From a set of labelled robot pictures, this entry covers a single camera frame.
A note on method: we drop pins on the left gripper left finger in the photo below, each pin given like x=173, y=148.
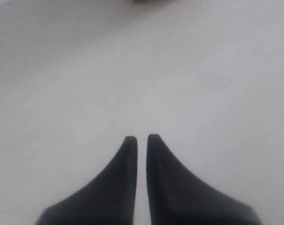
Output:
x=109, y=199

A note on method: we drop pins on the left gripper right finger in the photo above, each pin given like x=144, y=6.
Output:
x=178, y=197

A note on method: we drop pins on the woven brown straw basket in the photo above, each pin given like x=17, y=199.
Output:
x=150, y=1

